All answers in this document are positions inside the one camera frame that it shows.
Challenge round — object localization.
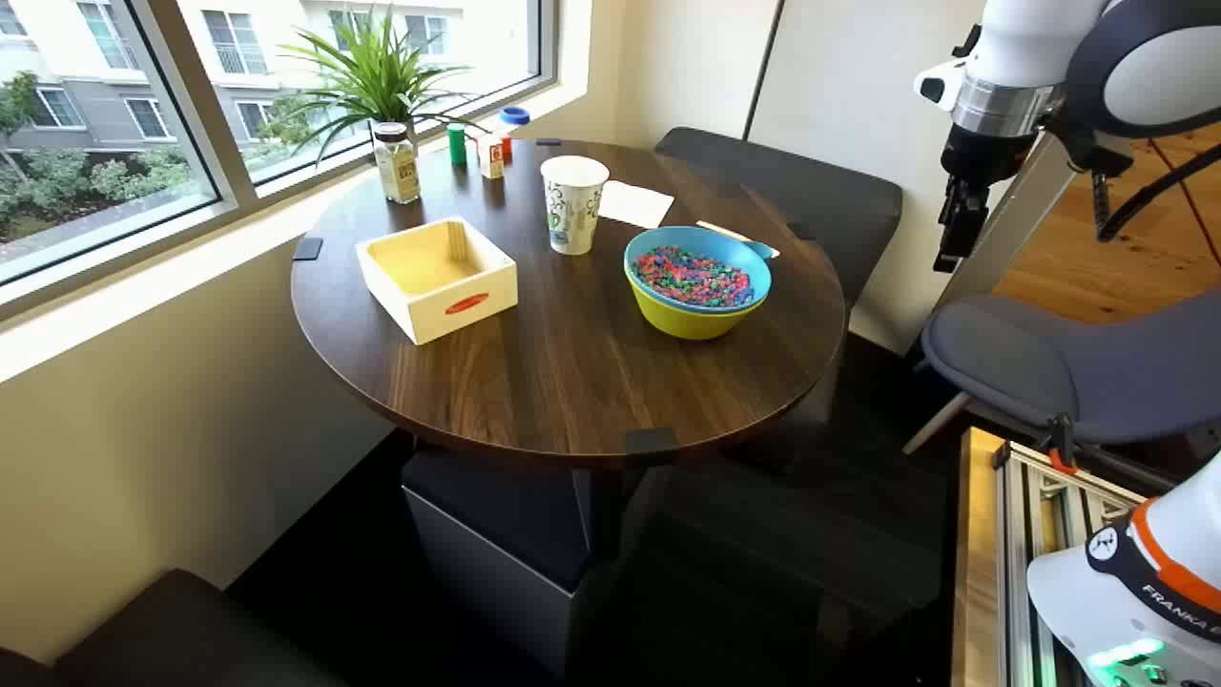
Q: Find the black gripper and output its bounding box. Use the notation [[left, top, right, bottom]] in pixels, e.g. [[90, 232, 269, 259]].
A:
[[931, 121, 1037, 274]]

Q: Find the colorful small beads pile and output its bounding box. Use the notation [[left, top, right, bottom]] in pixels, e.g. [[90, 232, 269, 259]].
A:
[[634, 246, 761, 313]]

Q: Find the white plastic spoon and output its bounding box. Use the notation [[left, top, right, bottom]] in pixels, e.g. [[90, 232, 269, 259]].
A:
[[695, 219, 786, 264]]

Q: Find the black upholstered bench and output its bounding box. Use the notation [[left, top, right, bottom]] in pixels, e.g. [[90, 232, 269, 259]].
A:
[[653, 121, 910, 313]]

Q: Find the grey cushioned chair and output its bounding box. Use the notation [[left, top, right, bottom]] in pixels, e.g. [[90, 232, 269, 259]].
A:
[[899, 288, 1221, 495]]

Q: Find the blue and yellow bowl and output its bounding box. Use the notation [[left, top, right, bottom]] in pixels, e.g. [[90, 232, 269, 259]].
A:
[[617, 223, 777, 343]]

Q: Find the white paper napkin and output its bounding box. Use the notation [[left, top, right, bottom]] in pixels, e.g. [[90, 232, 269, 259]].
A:
[[597, 176, 681, 232]]

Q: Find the patterned paper cup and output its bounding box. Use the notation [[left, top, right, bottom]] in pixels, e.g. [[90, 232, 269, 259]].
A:
[[539, 153, 616, 259]]

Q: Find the cream wooden box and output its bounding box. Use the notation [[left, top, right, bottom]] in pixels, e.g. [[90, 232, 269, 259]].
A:
[[352, 215, 523, 347]]

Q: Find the dark cube stool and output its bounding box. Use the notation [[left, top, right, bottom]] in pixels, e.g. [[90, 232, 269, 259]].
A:
[[398, 446, 611, 679]]

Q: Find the glass jar with dark lid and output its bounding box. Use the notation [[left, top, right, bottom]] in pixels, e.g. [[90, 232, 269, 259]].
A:
[[369, 119, 428, 209]]

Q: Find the green potted plant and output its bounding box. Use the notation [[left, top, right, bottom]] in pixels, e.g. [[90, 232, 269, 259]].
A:
[[260, 7, 458, 157]]

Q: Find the aluminium rail stand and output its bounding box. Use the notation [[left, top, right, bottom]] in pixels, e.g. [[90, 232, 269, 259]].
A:
[[952, 425, 1150, 687]]

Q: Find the window with grey frame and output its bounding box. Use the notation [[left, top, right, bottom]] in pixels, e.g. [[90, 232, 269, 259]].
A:
[[0, 0, 566, 291]]

